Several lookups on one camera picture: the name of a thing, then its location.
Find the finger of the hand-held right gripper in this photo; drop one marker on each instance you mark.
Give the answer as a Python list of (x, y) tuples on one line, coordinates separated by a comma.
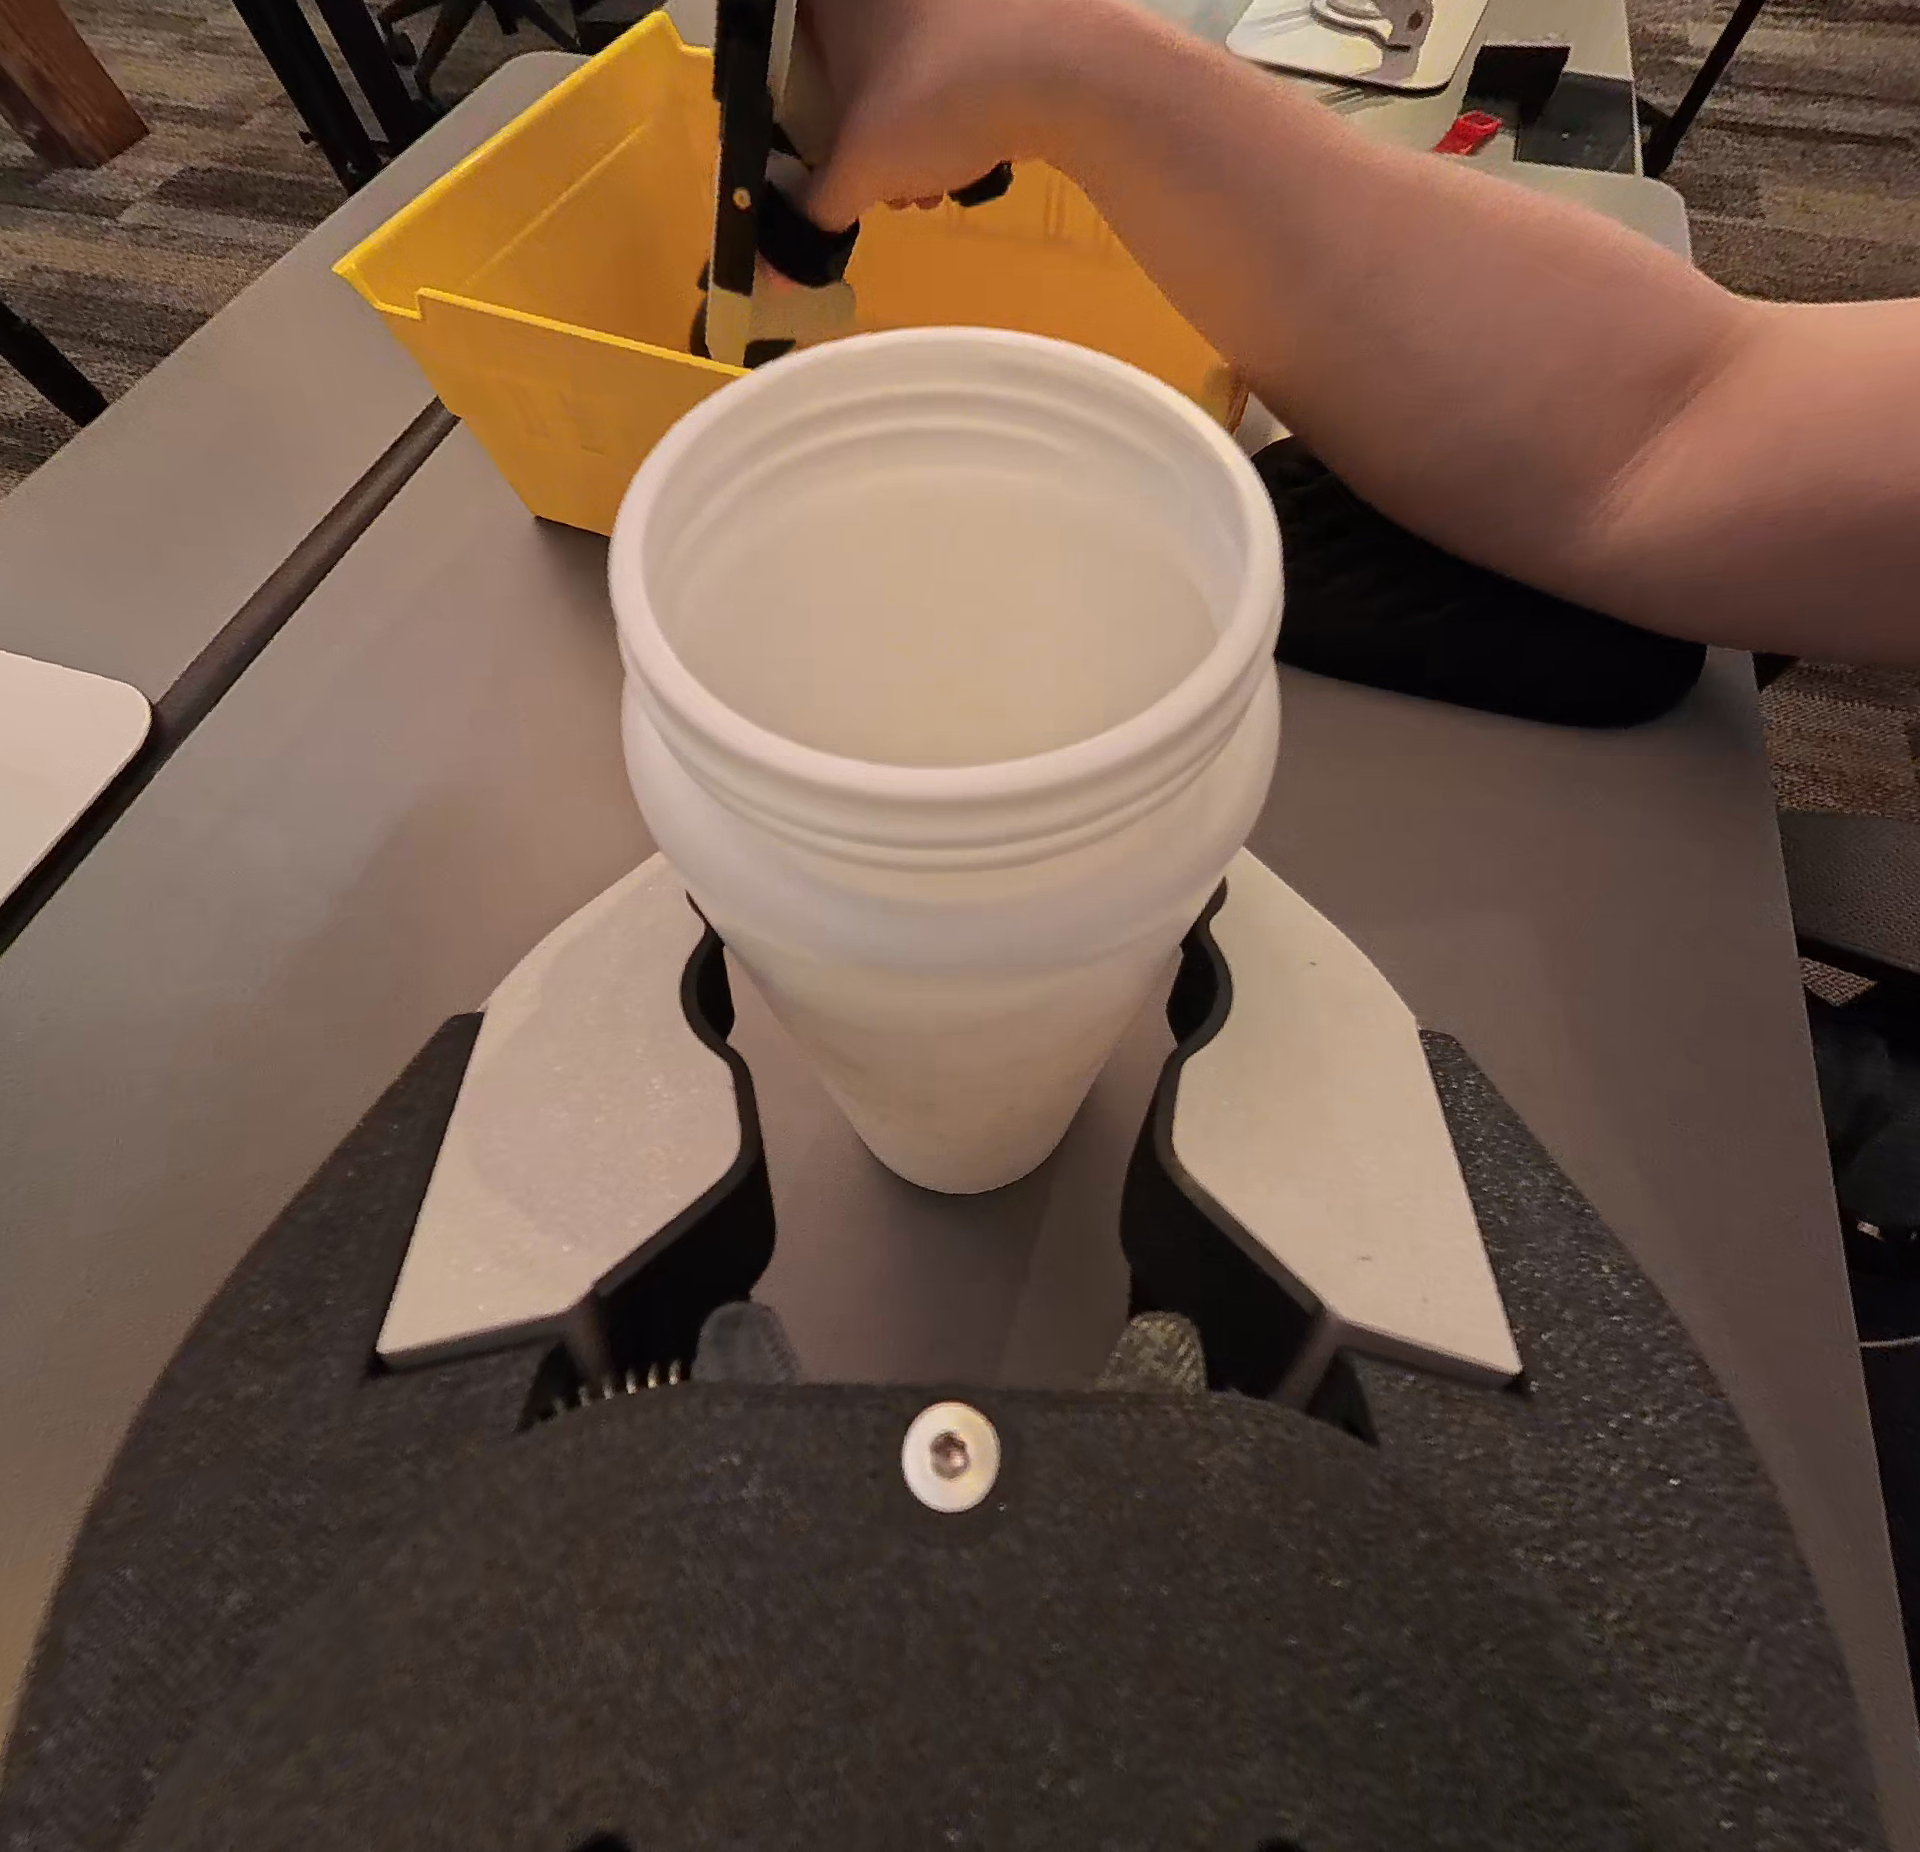
[(788, 323)]

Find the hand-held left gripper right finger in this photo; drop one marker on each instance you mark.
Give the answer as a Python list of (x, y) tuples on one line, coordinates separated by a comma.
[(1351, 1148)]

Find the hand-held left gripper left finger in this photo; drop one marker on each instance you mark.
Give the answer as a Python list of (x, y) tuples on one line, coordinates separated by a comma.
[(571, 1148)]

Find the yellow plastic bin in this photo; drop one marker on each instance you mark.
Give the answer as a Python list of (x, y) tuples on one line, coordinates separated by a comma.
[(512, 264)]

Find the white plastic bottle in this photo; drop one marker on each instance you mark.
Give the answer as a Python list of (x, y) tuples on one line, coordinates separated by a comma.
[(945, 954)]

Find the person's right forearm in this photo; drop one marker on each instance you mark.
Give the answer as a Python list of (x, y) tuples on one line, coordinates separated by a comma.
[(1501, 323)]

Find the person's right hand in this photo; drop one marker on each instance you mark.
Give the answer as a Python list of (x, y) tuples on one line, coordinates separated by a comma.
[(931, 54)]

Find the black metal stand leg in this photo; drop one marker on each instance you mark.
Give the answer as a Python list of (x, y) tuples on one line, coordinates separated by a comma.
[(301, 54), (47, 362)]

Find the black textured pad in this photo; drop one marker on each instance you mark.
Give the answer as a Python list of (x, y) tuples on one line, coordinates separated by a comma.
[(1440, 608)]

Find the grey chair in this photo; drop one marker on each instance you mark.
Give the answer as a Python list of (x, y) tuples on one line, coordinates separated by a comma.
[(1855, 888)]

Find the small white stand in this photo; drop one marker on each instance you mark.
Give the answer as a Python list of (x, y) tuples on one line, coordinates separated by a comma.
[(1351, 7)]

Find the wooden furniture leg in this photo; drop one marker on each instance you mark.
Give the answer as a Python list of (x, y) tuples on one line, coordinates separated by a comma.
[(59, 54)]

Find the small red object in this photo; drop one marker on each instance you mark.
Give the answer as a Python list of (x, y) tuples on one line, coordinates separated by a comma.
[(1470, 136)]

